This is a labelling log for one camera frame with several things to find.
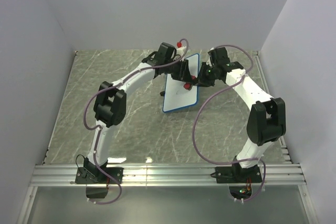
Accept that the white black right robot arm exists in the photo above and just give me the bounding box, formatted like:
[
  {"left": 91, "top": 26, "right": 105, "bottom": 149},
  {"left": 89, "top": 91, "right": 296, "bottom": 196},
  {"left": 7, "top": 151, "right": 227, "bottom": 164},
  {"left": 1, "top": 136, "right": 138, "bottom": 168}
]
[{"left": 196, "top": 45, "right": 286, "bottom": 182}]

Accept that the blue framed small whiteboard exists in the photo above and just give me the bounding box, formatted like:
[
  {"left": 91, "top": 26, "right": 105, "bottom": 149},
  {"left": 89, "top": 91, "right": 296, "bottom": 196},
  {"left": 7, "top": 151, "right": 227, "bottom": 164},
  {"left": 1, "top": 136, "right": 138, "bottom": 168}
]
[{"left": 162, "top": 53, "right": 200, "bottom": 113}]

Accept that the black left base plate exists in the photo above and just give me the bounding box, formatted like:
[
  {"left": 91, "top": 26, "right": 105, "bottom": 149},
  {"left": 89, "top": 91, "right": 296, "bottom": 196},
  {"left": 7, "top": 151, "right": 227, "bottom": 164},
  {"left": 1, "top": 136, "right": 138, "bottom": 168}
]
[{"left": 75, "top": 167, "right": 123, "bottom": 185}]

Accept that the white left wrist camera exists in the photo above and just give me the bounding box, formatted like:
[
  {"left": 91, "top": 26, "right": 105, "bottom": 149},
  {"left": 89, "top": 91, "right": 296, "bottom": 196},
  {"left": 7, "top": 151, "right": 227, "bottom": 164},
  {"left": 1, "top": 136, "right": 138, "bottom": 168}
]
[{"left": 176, "top": 40, "right": 189, "bottom": 57}]

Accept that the red whiteboard eraser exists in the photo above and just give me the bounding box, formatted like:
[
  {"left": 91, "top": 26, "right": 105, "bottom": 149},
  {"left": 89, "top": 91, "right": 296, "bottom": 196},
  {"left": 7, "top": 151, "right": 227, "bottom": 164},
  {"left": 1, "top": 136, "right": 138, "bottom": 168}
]
[{"left": 183, "top": 83, "right": 192, "bottom": 90}]

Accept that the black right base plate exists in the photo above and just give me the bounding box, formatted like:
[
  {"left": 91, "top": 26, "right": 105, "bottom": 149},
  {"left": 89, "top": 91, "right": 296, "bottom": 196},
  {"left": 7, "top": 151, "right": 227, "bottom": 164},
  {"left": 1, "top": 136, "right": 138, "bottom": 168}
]
[{"left": 210, "top": 164, "right": 262, "bottom": 184}]

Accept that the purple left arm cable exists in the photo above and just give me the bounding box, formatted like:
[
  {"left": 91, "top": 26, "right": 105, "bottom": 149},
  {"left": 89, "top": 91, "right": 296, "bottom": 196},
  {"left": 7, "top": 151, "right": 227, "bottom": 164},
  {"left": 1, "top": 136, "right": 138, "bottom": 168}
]
[{"left": 83, "top": 38, "right": 190, "bottom": 205}]

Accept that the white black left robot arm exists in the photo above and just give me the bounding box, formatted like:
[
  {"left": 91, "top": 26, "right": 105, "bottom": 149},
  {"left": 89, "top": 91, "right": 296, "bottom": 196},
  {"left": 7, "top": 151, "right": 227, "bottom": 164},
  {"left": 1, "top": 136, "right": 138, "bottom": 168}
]
[{"left": 83, "top": 38, "right": 196, "bottom": 183}]

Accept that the aluminium mounting rail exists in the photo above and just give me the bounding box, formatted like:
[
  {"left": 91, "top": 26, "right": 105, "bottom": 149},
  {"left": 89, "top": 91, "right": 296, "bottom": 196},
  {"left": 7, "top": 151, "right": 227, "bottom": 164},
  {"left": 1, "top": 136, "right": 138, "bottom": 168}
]
[{"left": 29, "top": 163, "right": 306, "bottom": 187}]

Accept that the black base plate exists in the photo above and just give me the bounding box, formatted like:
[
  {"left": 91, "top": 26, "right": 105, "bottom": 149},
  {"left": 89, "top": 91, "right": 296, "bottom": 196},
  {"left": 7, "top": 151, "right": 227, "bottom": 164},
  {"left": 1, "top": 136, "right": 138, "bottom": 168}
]
[
  {"left": 210, "top": 164, "right": 262, "bottom": 184},
  {"left": 75, "top": 167, "right": 123, "bottom": 185}
]

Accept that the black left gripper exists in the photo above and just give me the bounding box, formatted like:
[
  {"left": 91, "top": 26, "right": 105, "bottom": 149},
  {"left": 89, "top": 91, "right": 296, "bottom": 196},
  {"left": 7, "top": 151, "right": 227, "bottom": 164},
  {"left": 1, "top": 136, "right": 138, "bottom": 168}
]
[{"left": 165, "top": 59, "right": 193, "bottom": 84}]

